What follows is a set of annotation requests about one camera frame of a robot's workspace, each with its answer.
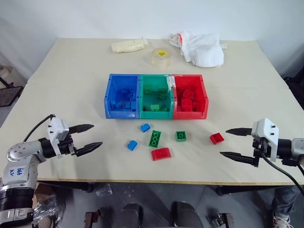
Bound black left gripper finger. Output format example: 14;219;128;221
75;142;104;158
68;123;95;134

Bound clear packing tape roll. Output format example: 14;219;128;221
152;47;173;69

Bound white sneaker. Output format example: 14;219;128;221
272;209;292;228

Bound red plastic bin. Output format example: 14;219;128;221
171;74;210;120

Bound wide red toy brick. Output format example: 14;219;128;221
151;147;173;162

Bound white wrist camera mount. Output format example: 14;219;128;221
46;117;70;159
251;117;280;162

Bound clear bag of white material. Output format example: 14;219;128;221
111;38;149;55

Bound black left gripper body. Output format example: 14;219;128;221
57;134;78;158

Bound black mesh stand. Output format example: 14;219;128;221
0;64;24;108

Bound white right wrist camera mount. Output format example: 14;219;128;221
251;117;280;162

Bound white crumpled cloth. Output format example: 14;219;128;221
169;30;228;69

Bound small red toy brick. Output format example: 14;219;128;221
209;133;226;145

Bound blue plastic bin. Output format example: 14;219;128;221
104;73;141;120

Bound dark rounded shape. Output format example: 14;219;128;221
171;200;203;228
120;202;144;228

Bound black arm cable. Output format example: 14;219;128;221
259;152;304;191
22;114;57;143

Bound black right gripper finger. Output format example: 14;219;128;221
225;127;253;137
219;151;255;166

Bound green plastic bin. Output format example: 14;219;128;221
139;74;175;120

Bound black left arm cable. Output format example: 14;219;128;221
22;114;57;143

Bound clear plastic wrapper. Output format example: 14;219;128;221
95;185;113;198

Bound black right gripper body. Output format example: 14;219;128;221
252;137;272;168

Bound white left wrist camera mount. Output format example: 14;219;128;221
46;117;70;159

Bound square green toy brick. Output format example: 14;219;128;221
175;131;188;143

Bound brown cardboard box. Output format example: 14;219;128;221
33;182;57;202

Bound person's jeans leg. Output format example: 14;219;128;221
271;186;298;214

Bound long green toy brick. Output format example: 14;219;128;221
148;130;162;147

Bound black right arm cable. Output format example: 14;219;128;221
259;152;304;191

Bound crumpled clear plastic bag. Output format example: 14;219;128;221
32;196;63;228

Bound black equipment at wall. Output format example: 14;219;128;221
283;76;304;108

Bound black table frame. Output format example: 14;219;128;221
37;180;297;197

